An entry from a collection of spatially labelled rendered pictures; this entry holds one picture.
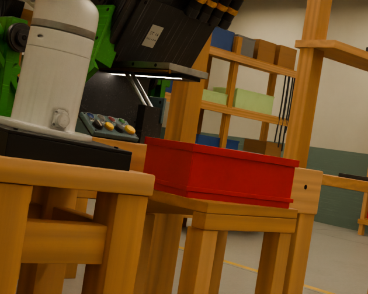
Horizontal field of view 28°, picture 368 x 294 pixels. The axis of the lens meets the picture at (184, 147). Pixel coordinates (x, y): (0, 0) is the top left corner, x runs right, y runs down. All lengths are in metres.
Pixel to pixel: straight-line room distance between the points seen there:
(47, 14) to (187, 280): 0.65
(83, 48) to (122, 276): 0.42
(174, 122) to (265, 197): 1.19
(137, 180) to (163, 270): 1.60
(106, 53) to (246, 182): 0.62
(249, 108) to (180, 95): 5.51
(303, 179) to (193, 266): 0.92
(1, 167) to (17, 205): 0.07
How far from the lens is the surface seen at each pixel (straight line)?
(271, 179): 1.75
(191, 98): 2.87
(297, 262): 2.51
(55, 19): 1.34
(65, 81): 1.33
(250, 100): 8.38
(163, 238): 2.87
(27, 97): 1.34
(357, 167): 12.25
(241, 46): 8.26
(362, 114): 12.33
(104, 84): 2.30
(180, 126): 2.85
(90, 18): 1.36
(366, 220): 11.40
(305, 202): 2.47
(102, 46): 2.09
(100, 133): 1.79
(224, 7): 2.21
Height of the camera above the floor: 0.91
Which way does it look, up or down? level
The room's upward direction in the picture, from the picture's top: 9 degrees clockwise
